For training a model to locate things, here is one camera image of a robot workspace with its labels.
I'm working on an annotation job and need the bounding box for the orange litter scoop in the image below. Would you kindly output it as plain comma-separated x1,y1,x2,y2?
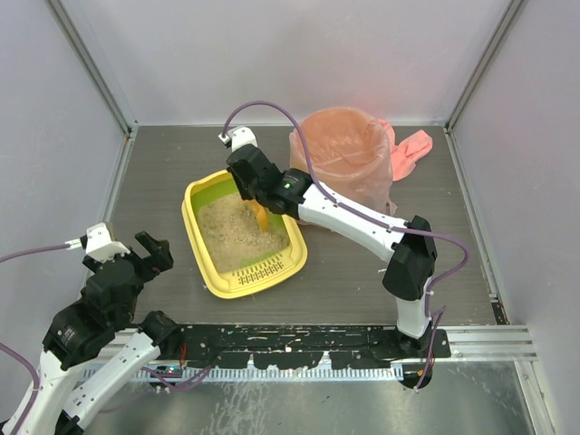
249,200,269,231

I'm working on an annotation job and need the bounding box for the yellow green litter box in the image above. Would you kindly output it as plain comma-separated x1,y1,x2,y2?
181,170,308,299

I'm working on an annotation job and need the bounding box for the bin with pink bag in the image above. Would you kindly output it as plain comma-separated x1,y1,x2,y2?
301,107,396,216

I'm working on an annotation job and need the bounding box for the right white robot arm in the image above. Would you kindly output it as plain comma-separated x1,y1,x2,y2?
227,144,437,353

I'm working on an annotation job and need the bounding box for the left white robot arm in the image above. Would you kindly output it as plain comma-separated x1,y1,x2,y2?
1,224,182,434

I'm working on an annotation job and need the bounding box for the beige cat litter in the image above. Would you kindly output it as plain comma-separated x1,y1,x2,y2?
197,193,289,273

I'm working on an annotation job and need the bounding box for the pink cloth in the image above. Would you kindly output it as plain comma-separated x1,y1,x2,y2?
380,120,433,181

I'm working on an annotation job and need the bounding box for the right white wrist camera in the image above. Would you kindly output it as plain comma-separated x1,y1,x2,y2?
218,126,257,152

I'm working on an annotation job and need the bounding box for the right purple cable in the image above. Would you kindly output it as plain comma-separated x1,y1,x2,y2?
224,100,472,391

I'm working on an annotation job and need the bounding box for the purple cable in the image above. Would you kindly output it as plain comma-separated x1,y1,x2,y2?
224,100,472,391
0,242,214,435

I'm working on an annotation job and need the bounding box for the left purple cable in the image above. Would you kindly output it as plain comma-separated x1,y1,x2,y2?
0,242,214,435

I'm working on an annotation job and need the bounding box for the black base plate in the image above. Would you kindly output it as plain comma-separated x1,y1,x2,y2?
160,324,451,370

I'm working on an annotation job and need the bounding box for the white slotted cable duct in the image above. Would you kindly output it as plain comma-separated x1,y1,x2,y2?
81,364,404,382

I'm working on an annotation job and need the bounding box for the aluminium frame rail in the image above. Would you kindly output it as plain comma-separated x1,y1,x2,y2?
112,324,538,363

